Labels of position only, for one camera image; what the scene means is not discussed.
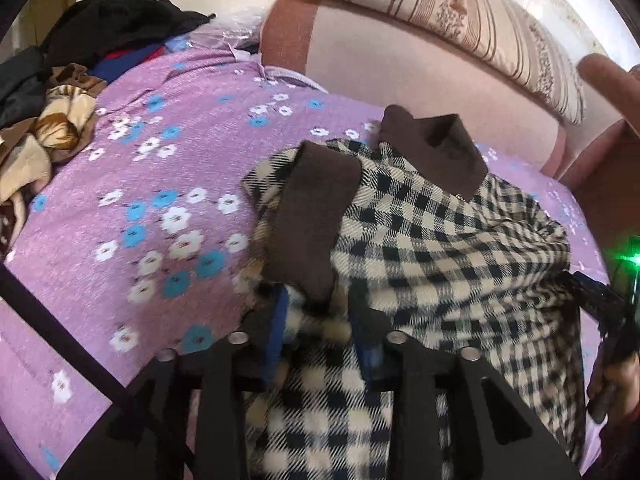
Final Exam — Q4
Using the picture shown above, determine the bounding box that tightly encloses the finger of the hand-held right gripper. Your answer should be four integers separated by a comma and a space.
570, 270, 632, 423

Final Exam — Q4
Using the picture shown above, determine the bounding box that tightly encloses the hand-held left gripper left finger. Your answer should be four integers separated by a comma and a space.
57, 287, 301, 480

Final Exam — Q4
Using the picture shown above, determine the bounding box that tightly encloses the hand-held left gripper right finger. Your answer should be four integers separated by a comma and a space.
347, 305, 583, 480

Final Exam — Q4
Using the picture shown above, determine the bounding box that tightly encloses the checked coat with brown collar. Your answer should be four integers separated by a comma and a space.
240, 105, 588, 480

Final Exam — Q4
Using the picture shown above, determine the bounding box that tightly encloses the black clothes pile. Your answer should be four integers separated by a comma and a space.
40, 0, 213, 68

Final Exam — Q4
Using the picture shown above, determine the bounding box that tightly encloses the brown sofa armrest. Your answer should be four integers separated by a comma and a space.
555, 52, 640, 241

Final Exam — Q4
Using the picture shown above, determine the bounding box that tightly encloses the purple floral bedsheet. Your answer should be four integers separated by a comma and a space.
0, 42, 621, 480

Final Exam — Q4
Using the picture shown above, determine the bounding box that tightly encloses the pink brown sofa backrest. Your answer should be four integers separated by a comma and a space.
257, 0, 568, 178

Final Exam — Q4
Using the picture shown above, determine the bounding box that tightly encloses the striped floral pillow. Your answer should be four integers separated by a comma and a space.
307, 0, 586, 126

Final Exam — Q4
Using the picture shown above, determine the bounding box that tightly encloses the clear plastic bag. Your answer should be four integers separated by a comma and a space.
190, 15, 266, 56

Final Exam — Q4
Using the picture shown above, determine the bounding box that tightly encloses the brown cream patterned blanket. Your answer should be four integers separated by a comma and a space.
0, 62, 103, 261

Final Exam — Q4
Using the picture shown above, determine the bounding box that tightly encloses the blue cloth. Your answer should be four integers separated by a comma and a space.
92, 42, 167, 82

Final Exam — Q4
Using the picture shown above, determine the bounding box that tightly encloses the dark grey jacket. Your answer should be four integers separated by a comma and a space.
0, 47, 51, 116

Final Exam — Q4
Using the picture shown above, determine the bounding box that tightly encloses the black metal rail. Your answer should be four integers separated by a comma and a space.
0, 262, 137, 413

